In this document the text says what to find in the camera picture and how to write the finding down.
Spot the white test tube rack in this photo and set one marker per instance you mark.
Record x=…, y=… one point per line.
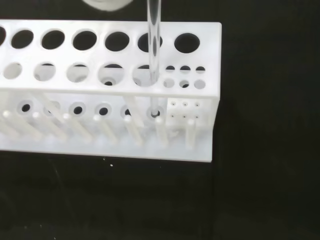
x=100, y=55

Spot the black bench cloth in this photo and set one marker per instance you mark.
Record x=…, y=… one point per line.
x=160, y=200

